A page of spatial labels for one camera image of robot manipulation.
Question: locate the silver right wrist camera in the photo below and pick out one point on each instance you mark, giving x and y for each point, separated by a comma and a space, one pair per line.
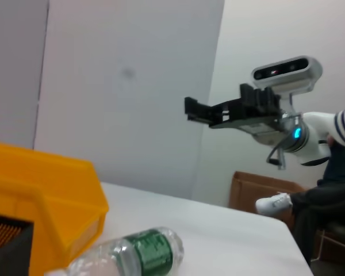
287, 72

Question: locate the white sneaker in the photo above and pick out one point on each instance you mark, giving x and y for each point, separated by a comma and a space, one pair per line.
273, 204

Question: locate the yellow plastic bin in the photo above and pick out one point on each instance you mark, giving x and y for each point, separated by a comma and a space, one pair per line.
60, 187

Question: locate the black mesh pen holder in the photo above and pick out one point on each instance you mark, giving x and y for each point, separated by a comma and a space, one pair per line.
14, 258

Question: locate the seated person dark clothes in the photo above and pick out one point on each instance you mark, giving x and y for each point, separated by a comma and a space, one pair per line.
333, 198

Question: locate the clear water bottle green label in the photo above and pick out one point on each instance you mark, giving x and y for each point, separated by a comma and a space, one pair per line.
149, 253

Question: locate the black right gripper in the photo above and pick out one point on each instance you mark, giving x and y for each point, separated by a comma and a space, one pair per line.
247, 115

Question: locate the brown cardboard box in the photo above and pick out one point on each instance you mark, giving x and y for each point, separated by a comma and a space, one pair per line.
247, 189

